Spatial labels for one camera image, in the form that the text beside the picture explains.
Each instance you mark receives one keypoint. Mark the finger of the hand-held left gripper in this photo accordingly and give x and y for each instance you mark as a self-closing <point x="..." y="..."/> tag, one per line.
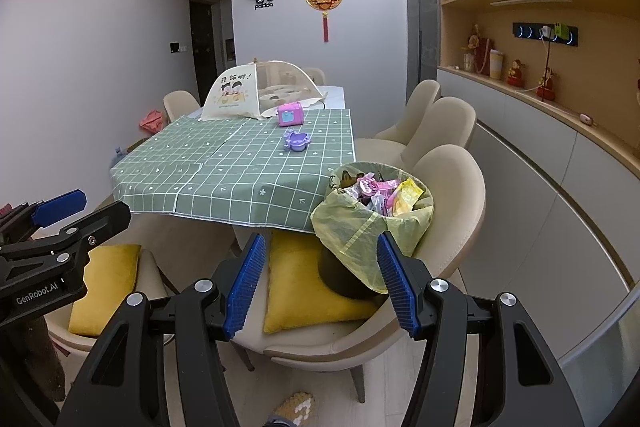
<point x="105" y="219"/>
<point x="57" y="206"/>

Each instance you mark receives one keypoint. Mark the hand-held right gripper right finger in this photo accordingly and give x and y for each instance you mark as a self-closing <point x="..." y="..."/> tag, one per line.
<point x="395" y="287"/>

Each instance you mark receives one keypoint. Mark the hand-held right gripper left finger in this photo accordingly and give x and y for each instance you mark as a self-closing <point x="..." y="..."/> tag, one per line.
<point x="245" y="287"/>

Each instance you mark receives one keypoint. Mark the black waste bin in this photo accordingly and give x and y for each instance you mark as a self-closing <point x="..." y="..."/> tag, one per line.
<point x="340" y="277"/>

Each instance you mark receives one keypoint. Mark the yellow plastic bin liner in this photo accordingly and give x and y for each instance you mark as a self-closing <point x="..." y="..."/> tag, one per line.
<point x="345" y="227"/>

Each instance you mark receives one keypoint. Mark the pile of snack wrappers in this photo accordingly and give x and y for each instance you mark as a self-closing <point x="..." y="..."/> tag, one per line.
<point x="385" y="194"/>

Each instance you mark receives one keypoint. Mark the yellow cushion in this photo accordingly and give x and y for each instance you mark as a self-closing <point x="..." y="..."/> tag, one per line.
<point x="105" y="287"/>
<point x="295" y="287"/>

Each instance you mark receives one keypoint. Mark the water bottle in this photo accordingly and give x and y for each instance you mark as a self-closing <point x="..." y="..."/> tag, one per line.
<point x="119" y="156"/>

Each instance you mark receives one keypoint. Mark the beige dining chair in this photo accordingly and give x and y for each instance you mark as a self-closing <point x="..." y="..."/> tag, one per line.
<point x="445" y="127"/>
<point x="450" y="207"/>
<point x="150" y="272"/>
<point x="315" y="76"/>
<point x="180" y="104"/>
<point x="422" y="102"/>

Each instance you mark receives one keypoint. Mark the pink bag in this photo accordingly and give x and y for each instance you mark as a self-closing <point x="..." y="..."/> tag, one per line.
<point x="151" y="121"/>

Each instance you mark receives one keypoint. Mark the green checked tablecloth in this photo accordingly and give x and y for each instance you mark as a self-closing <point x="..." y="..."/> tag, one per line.
<point x="240" y="177"/>

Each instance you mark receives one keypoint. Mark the beige slipper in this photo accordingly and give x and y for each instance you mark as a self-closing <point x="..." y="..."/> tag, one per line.
<point x="297" y="409"/>

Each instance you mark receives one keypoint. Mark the purple plastic toy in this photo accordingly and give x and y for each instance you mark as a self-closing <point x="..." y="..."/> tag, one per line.
<point x="297" y="142"/>

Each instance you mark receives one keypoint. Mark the pink toy box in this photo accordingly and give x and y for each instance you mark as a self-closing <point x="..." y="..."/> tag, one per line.
<point x="290" y="114"/>

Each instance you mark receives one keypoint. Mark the mesh food cover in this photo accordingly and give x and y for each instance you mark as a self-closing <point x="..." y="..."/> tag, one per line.
<point x="235" y="97"/>

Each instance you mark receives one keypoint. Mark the dark door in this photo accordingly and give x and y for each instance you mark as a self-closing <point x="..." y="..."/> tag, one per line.
<point x="201" y="52"/>

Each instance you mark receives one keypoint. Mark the white tumbler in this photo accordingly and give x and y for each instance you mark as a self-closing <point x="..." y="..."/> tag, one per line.
<point x="495" y="66"/>

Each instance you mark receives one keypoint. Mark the red seated figurine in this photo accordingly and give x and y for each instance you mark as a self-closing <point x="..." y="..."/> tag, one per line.
<point x="546" y="84"/>
<point x="515" y="74"/>

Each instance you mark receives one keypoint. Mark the pink round gadget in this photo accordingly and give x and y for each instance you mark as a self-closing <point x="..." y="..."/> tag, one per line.
<point x="587" y="119"/>

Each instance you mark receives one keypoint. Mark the flower doll figurine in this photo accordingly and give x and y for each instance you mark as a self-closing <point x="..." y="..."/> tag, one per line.
<point x="474" y="44"/>

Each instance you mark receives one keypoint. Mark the grey tall cabinet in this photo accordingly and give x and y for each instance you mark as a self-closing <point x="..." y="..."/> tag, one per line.
<point x="420" y="7"/>

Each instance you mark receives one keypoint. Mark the wall switch panel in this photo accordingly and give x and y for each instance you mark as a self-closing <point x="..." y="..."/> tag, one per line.
<point x="176" y="47"/>

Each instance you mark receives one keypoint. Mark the black socket rail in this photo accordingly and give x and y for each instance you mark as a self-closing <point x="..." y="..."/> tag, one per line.
<point x="530" y="33"/>

